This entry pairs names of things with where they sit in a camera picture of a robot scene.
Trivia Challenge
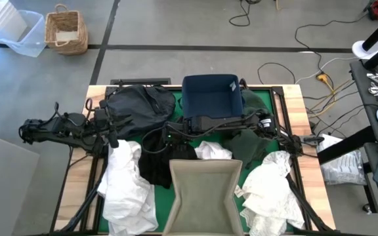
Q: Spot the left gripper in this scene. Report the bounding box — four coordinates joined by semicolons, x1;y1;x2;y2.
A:
93;100;121;149

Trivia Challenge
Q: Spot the black garment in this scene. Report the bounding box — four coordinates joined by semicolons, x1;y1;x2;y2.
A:
138;129;198;190

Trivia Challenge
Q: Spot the small white garment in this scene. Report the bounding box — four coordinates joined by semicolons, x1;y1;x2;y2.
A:
194;140;233;161

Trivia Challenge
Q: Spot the black puffy jacket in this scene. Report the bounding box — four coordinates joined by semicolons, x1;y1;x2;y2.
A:
105;84;177;140

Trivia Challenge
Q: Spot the dark green garment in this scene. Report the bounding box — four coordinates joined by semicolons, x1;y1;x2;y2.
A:
222;88;280;170

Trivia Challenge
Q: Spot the white shirt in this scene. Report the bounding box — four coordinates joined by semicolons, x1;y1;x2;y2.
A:
96;139;159;236

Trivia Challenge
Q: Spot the white lace garment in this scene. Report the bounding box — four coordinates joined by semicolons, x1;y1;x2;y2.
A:
234;150;306;236

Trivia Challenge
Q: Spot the black floor vent grille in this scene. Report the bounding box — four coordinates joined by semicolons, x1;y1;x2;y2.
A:
110;77;172;86

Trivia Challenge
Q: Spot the navy fabric bin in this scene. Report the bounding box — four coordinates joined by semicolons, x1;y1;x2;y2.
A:
180;73;245;119

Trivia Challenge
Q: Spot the beige fabric bin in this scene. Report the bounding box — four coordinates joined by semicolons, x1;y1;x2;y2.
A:
162;159;245;236

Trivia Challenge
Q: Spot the green table mat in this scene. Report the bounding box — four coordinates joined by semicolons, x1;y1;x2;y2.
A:
97;87;295;233

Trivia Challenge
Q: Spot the white paper sheet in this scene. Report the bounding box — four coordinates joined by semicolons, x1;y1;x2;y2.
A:
56;31;78;42

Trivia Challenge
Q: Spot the wicker basket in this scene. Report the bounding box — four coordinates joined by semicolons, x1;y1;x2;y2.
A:
43;3;89;56

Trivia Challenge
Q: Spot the clear plastic tub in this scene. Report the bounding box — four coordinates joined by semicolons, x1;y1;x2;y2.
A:
0;9;47;58

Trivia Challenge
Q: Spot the grey flat board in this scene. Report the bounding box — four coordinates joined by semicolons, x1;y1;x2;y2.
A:
0;130;41;236

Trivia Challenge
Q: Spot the clear plastic bag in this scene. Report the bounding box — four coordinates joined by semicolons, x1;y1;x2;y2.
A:
316;134;368;186

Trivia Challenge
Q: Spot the grey side cart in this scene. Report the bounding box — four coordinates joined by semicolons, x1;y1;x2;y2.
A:
349;58;378;227

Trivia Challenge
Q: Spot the white black tower fan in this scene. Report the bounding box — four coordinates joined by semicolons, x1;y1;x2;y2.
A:
351;14;378;60

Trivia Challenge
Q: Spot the black aluminium table frame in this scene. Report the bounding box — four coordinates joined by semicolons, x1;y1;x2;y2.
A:
49;83;337;236

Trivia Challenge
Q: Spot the black arched floor cable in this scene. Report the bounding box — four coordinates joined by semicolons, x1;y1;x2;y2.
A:
257;62;297;85

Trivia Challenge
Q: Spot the black looped floor cable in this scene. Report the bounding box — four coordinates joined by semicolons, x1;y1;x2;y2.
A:
228;0;262;28

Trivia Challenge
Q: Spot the long black floor cable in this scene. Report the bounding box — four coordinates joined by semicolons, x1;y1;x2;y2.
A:
294;12;370;83

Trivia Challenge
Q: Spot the yellow floor cable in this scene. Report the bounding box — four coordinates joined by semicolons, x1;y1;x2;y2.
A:
306;80;354;119

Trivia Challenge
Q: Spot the white floor cable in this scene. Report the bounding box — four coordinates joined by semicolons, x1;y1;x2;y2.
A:
295;56;358;85

